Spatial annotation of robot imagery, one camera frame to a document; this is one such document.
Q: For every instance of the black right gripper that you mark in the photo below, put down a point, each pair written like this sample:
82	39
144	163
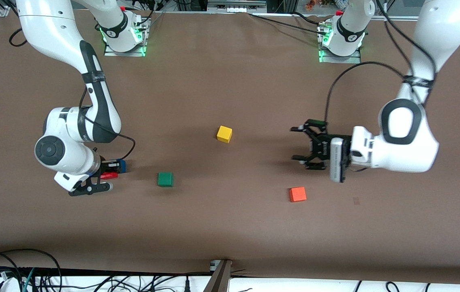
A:
105	167

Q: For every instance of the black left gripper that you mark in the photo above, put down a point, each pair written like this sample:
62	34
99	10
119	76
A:
321	149

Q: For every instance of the red wooden block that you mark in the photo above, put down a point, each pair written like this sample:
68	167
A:
108	176

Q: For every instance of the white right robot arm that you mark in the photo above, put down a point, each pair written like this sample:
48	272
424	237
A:
63	150

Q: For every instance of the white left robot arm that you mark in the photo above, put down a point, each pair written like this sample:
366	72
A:
408	150

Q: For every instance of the green wooden block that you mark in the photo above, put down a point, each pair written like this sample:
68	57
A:
165	179

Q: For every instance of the orange wooden block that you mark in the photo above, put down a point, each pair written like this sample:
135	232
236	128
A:
297	194

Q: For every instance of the yellow wooden block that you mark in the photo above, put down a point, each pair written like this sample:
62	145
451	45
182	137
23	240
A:
224	134

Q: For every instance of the grey power strip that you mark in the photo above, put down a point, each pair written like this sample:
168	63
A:
236	5

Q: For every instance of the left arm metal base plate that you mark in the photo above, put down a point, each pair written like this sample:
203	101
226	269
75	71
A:
355	60

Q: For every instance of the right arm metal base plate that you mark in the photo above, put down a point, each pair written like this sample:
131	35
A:
140	50

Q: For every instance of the aluminium frame rail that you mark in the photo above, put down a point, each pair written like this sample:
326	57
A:
396	18

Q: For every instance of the metal table edge bracket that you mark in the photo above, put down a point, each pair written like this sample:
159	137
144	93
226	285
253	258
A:
220	278

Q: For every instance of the aluminium corner bracket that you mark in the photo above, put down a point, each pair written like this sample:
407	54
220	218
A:
2	11

